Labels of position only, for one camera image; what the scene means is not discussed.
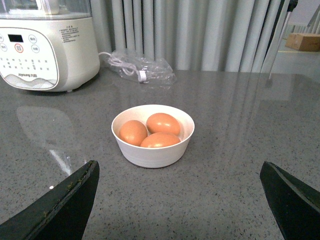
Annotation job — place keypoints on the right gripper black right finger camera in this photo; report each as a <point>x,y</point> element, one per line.
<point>294,204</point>

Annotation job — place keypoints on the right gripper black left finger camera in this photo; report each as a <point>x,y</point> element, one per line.
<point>60,214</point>

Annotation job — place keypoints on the brown egg in bowl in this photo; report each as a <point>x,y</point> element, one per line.
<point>133,132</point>
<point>163,122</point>
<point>160,140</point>

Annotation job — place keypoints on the cardboard box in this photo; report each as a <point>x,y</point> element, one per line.
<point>306,42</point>

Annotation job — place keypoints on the white round bowl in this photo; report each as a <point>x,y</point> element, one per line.
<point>153,157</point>

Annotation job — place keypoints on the clear plastic bag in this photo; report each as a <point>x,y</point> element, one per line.
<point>136,67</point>

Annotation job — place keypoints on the white Joyoung cooking appliance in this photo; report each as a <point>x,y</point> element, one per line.
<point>47,45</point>

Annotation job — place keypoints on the metal tripod stand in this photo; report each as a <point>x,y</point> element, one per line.
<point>302,16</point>

